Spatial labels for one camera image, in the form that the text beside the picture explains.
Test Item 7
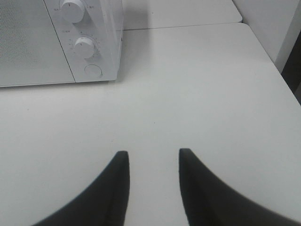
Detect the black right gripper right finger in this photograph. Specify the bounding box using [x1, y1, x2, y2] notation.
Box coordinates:
[179, 148, 299, 226]

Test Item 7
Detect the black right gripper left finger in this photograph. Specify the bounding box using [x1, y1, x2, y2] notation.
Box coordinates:
[35, 151, 130, 226]

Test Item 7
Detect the round white door release button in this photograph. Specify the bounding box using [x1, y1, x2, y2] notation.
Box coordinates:
[84, 65, 103, 78]

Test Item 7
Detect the white microwave knob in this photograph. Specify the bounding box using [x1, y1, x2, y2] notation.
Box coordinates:
[74, 37, 95, 59]
[60, 0, 86, 23]

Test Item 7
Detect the white microwave oven body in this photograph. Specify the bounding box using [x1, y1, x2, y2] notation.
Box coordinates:
[45, 0, 124, 83]

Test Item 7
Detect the white right partition panel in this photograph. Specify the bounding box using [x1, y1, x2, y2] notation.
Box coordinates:
[233, 0, 301, 72]

